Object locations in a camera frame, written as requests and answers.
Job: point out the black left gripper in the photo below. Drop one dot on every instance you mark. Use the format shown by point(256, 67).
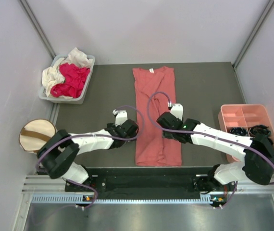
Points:
point(112, 125)

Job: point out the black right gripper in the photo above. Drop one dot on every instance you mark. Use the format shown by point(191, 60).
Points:
point(166, 134)

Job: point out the salmon pink t-shirt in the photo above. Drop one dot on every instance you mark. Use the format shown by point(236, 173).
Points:
point(153, 87)

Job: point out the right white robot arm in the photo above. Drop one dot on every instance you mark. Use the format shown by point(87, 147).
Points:
point(255, 156)

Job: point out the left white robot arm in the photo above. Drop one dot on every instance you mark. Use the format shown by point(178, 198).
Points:
point(58, 154)

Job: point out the pink divided organizer tray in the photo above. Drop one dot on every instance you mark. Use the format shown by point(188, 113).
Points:
point(245, 116)

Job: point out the blue patterned coiled item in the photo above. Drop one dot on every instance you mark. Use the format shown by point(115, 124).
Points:
point(239, 131)

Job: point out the magenta t-shirt in bin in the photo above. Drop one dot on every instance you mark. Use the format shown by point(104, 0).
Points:
point(74, 81)

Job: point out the dark coiled item back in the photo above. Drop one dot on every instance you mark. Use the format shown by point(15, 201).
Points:
point(260, 129)

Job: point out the grey plastic laundry bin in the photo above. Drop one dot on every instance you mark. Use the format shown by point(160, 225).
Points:
point(66, 79)

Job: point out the cream t-shirt in bin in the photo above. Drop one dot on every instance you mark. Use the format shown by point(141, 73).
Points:
point(55, 72)

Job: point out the round cream fabric basket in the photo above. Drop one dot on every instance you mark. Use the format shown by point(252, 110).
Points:
point(35, 134)

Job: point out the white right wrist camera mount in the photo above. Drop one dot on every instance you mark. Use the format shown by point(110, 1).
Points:
point(176, 111)

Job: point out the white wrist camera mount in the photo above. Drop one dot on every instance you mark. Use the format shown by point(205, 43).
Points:
point(176, 111)
point(120, 116)

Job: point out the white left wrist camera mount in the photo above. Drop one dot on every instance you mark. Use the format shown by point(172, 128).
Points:
point(120, 116)

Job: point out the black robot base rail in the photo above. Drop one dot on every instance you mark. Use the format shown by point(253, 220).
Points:
point(136, 183)

